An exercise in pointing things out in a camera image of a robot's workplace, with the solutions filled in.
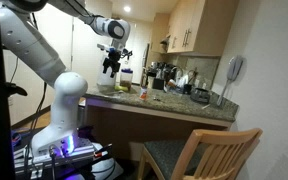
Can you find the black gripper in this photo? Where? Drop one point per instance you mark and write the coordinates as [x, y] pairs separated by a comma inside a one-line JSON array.
[[114, 56]]

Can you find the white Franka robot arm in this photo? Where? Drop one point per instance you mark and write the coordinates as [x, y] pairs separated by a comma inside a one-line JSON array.
[[27, 43]]

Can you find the white paper towel roll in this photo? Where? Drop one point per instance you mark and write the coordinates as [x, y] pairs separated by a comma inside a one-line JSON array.
[[100, 79]]

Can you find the clear jar with purple lid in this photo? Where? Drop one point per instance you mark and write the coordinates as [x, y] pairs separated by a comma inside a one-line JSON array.
[[126, 81]]

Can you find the yellow-green sponge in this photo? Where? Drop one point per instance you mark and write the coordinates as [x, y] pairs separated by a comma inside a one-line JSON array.
[[121, 88]]

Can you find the black coffee maker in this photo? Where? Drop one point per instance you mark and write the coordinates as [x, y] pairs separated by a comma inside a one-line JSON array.
[[157, 78]]

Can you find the small dark metal keys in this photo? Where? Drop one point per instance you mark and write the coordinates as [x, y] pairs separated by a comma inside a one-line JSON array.
[[156, 98]]

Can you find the round ceiling light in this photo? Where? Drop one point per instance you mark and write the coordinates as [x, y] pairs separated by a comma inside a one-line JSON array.
[[127, 9]]

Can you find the black cooking pot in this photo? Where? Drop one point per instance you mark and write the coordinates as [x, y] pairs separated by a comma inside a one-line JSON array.
[[200, 95]]

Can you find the light wooden upper cabinets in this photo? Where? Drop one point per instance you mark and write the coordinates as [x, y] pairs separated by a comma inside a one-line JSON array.
[[200, 26]]

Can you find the thin white stick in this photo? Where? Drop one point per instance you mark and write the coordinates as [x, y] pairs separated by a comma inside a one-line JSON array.
[[206, 106]]

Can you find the wooden chair with grey seat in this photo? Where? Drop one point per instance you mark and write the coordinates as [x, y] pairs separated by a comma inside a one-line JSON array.
[[170, 156]]

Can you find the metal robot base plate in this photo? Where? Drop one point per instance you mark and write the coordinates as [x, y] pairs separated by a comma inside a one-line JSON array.
[[80, 148]]

